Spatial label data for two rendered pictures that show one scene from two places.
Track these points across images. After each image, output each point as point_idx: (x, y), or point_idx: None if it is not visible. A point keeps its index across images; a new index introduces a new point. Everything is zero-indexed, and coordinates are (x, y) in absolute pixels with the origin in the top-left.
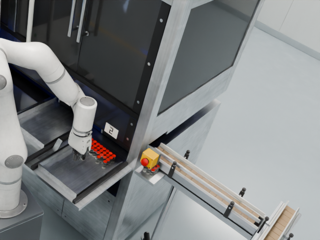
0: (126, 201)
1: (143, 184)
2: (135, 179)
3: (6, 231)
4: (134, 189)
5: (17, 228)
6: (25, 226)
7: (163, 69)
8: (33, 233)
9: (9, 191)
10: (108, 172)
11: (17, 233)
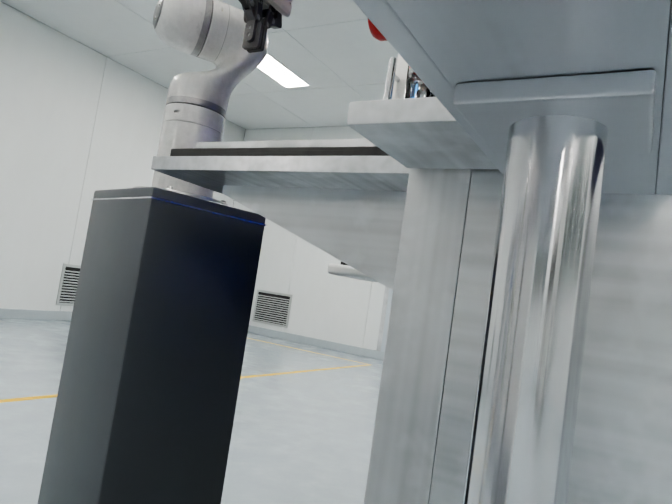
0: (403, 438)
1: (574, 437)
2: (441, 258)
3: (105, 204)
4: (463, 386)
5: (116, 213)
6: (123, 218)
7: None
8: (127, 266)
9: (162, 125)
10: (326, 146)
11: (113, 230)
